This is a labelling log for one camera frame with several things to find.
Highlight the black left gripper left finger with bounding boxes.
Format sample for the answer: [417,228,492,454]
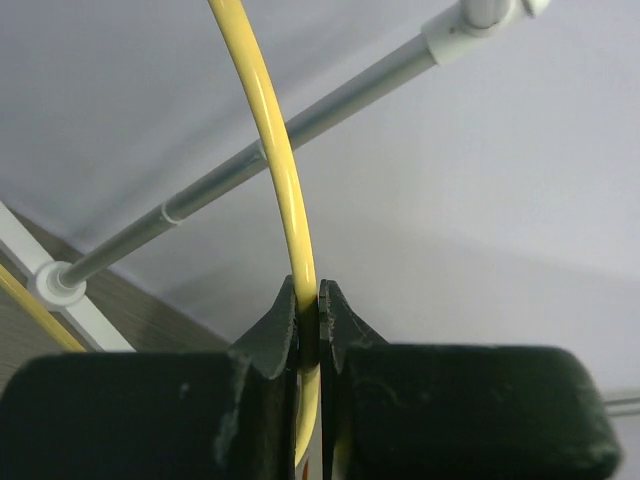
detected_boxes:
[1,279,297,479]

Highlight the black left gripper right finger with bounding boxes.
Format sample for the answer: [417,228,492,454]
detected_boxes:
[319,280,623,479]

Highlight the yellow hanger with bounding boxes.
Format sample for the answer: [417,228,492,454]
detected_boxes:
[1,1,321,470]

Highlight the white clothes rack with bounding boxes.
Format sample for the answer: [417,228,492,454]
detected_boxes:
[1,1,639,417]

